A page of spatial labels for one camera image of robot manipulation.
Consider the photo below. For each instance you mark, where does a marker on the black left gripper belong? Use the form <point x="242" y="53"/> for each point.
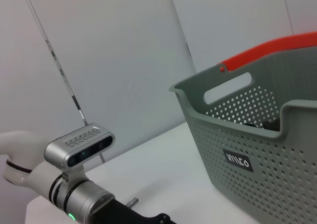
<point x="128" y="216"/>

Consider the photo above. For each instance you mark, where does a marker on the grey-green perforated storage bin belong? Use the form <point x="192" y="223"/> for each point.
<point x="247" y="147"/>

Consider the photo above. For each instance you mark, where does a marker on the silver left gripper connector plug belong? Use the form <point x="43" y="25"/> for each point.
<point x="132" y="201"/>

